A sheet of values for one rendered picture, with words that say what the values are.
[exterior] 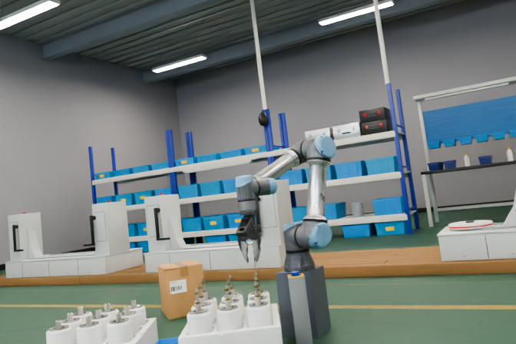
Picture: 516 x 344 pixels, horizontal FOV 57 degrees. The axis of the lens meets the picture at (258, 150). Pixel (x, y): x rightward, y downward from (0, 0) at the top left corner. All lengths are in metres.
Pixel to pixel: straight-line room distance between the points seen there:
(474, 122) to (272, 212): 4.25
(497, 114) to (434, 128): 0.85
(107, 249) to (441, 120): 5.04
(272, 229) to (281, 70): 7.44
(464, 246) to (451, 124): 4.16
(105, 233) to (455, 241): 3.36
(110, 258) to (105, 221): 0.38
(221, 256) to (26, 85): 6.11
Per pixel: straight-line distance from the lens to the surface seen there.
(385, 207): 6.39
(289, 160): 2.32
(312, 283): 2.29
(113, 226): 5.24
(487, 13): 10.33
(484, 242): 3.59
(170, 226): 4.77
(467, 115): 7.57
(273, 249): 4.00
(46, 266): 5.83
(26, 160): 9.15
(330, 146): 2.29
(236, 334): 1.91
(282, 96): 11.03
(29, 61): 9.66
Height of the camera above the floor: 0.67
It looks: 6 degrees up
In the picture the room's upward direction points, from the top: 7 degrees counter-clockwise
